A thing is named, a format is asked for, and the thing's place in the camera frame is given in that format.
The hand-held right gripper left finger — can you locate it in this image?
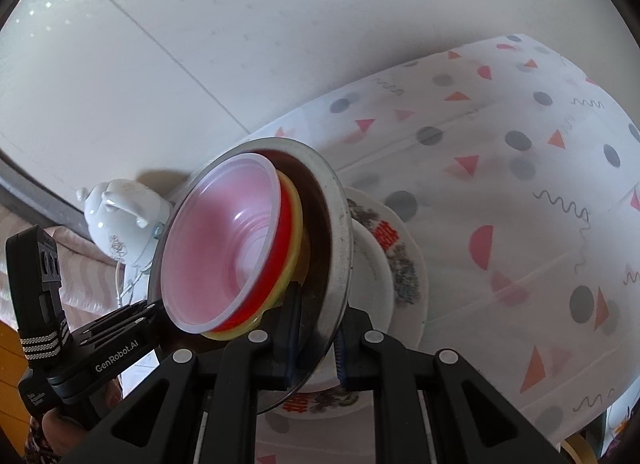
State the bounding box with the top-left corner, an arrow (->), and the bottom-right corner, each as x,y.
60,281 -> 306,464

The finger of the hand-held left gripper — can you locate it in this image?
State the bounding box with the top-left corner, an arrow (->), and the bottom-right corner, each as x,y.
119,299 -> 169,346

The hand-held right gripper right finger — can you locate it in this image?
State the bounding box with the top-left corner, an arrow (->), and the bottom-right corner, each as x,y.
335,307 -> 566,464

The white rose print plate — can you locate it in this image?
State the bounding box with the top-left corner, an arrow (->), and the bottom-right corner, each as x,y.
300,221 -> 396,395

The red plastic bowl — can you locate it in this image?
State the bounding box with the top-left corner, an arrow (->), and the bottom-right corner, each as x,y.
160,153 -> 293,335

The stainless steel bowl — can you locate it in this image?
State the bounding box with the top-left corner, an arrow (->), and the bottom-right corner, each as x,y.
148,136 -> 356,415

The yellow plastic bowl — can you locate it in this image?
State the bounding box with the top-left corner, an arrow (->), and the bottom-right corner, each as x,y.
205,169 -> 305,342

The white dragon pattern plate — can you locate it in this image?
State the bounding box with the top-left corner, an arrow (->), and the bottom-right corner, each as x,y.
260,186 -> 430,417

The person's left hand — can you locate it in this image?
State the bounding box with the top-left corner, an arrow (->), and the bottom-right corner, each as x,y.
42,411 -> 92,463

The pink striped blanket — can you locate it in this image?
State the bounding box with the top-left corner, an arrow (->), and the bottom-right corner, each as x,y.
0,204 -> 151,325

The white ceramic electric kettle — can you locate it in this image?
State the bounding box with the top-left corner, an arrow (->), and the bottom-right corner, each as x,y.
76,179 -> 173,267

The patterned white tablecloth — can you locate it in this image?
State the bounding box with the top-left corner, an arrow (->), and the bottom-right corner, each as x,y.
245,33 -> 640,464

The beige tape roll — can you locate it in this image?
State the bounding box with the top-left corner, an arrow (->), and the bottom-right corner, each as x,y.
560,434 -> 601,464

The white power cord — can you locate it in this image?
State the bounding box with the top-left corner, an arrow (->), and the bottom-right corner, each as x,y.
112,259 -> 151,310

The grey bed frame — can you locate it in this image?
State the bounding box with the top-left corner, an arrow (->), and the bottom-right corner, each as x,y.
0,149 -> 96,245

